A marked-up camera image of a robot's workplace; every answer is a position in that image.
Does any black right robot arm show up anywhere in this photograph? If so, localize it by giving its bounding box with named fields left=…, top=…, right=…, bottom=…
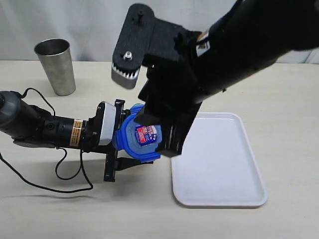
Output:
left=112, top=0, right=319, bottom=166

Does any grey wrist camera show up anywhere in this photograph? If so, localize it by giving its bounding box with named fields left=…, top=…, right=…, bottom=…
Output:
left=111, top=3, right=195, bottom=90
left=98, top=101, right=117, bottom=146

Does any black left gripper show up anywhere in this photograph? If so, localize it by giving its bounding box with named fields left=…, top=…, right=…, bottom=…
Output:
left=81, top=99, right=154, bottom=182

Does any white plastic tray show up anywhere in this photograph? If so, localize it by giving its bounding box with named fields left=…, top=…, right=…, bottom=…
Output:
left=171, top=112, right=268, bottom=209

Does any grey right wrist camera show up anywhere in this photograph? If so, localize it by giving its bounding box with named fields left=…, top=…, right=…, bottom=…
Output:
left=111, top=3, right=195, bottom=90

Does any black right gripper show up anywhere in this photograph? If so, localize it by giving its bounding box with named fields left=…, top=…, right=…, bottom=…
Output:
left=134, top=53, right=200, bottom=157

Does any blue container lid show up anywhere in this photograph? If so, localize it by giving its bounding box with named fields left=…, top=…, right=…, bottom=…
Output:
left=113, top=104, right=162, bottom=163

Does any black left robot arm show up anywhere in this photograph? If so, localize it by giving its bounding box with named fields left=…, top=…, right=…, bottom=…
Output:
left=0, top=91, right=125, bottom=182

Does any stainless steel cup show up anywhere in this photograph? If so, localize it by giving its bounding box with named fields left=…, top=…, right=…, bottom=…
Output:
left=34, top=38, right=76, bottom=96

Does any white backdrop curtain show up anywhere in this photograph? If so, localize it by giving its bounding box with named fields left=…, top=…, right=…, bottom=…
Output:
left=0, top=0, right=319, bottom=63

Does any black cable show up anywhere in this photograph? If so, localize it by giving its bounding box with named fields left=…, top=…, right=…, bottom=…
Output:
left=0, top=87, right=94, bottom=194

